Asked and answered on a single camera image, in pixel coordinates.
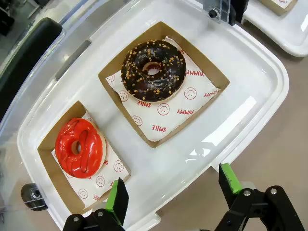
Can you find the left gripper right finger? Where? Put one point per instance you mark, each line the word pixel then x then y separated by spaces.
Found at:
pixel 229 183

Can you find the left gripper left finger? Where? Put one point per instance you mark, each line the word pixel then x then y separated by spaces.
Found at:
pixel 119 199

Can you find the white printed paper liner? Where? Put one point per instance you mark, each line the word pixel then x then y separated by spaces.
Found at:
pixel 113 173
pixel 281 2
pixel 192 103

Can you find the red glazed donut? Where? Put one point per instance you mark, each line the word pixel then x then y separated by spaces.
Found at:
pixel 89 163

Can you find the brown cardboard donut box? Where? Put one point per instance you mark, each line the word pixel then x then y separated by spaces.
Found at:
pixel 115 96
pixel 48 154

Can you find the chocolate nut donut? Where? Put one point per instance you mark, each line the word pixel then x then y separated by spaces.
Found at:
pixel 134 79

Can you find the white plastic display tray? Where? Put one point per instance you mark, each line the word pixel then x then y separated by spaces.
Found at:
pixel 216 108
pixel 276 31

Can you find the clear plastic dome lid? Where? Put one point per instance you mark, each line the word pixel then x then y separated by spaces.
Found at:
pixel 69 29

